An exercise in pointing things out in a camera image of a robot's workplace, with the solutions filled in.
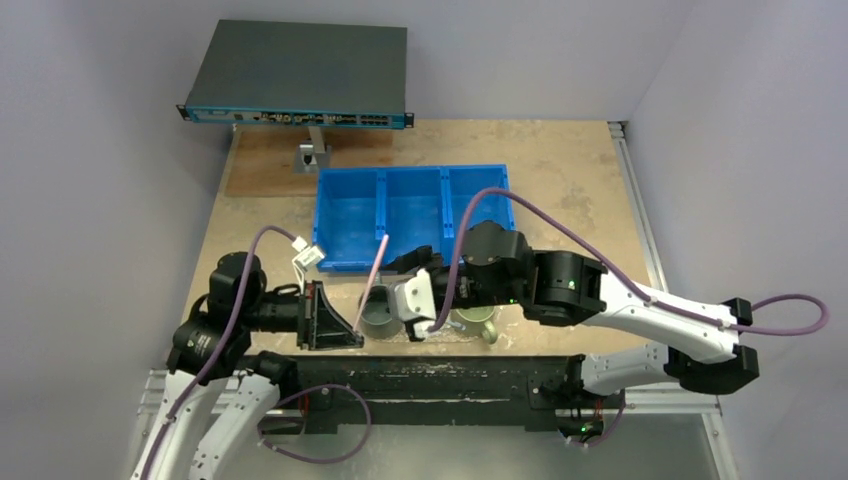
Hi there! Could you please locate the pink toothbrush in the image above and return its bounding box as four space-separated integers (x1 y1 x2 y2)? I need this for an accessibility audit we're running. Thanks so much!
353 234 390 332

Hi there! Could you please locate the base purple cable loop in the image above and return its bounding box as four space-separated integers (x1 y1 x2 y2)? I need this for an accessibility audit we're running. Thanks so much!
256 384 372 466

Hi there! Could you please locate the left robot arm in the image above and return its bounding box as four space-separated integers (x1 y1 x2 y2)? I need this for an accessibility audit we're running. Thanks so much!
131 252 364 479

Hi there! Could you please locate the blue plastic divided bin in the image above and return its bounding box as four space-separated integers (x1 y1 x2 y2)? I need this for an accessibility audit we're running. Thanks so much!
312 164 509 274

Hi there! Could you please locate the light green mug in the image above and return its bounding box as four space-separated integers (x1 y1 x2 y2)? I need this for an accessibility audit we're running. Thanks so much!
449 306 499 345

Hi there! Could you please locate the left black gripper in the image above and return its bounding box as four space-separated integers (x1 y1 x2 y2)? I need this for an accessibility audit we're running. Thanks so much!
242 279 363 348

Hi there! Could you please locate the grey mug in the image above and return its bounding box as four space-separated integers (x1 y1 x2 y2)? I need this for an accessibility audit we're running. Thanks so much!
359 285 401 340

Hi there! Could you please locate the grey network switch box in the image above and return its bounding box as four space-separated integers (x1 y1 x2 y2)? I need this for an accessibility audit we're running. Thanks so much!
177 19 415 130

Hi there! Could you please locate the black aluminium base frame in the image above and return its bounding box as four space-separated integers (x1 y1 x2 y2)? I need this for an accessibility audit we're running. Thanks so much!
139 354 720 435

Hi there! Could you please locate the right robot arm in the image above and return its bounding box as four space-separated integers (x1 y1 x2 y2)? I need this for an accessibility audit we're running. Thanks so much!
381 221 760 407

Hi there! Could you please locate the metal switch stand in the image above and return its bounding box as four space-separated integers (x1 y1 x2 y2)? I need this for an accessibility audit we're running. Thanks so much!
293 126 332 174

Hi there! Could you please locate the wooden base board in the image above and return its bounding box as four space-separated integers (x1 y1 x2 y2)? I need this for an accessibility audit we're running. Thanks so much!
224 126 413 197

